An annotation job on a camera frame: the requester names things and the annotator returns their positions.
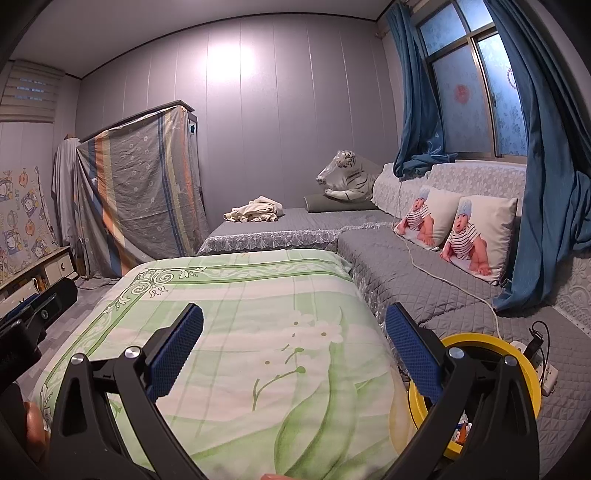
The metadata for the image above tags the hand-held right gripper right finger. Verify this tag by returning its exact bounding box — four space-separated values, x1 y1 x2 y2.
385 303 542 480

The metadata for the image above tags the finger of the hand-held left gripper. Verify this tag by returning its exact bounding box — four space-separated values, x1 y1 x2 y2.
27 277 78 332

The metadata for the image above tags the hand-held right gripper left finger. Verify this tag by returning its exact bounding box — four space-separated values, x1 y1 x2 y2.
48 303 204 480

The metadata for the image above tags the yellow rimmed waste bin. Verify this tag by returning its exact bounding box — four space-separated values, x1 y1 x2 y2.
389 333 542 460

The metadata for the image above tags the person's left hand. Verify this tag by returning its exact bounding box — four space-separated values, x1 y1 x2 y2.
23 401 51 462

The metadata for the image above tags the white low cabinet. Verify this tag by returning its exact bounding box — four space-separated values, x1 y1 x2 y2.
0 244 78 308

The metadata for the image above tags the cartoon print mat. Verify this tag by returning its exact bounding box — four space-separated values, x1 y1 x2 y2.
0 166 58 282

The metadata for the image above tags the grey quilted sofa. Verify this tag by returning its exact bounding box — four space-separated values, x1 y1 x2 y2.
196 159 591 480

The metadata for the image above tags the green floral blanket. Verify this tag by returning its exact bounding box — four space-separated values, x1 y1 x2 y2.
30 249 416 480

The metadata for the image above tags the grey hanging cloth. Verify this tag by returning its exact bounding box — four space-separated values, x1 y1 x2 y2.
51 136 86 252

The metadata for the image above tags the baby print pillow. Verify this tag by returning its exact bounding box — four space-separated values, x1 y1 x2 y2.
393 185 462 251
440 196 519 284

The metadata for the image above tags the white power strip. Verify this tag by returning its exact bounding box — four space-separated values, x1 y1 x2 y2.
510 340 559 397

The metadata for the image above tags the striped bed sheet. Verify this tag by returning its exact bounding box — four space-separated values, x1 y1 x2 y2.
74 104 208 278

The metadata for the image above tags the cream clothes pile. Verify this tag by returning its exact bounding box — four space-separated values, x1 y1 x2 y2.
223 196 284 223

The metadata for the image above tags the grey bolster cushion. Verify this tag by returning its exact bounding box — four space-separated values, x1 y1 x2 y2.
304 194 377 214

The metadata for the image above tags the white tiger plush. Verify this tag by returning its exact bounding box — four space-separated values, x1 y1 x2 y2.
316 150 382 203

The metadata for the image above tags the light grey lace sofa cover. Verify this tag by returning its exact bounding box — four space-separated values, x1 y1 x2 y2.
372 161 528 217

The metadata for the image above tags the white window blind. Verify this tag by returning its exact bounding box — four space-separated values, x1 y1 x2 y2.
0 60 63 124

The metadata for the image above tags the blue curtain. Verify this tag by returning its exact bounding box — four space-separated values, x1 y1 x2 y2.
385 0 458 178
485 0 591 315

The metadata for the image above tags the frosted glass window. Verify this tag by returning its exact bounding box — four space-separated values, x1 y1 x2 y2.
413 0 529 162

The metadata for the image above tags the white cable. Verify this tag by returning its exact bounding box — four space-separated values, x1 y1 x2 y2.
397 178 504 344

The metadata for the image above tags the black charger with cable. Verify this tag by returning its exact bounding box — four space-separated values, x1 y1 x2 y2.
526 320 551 361

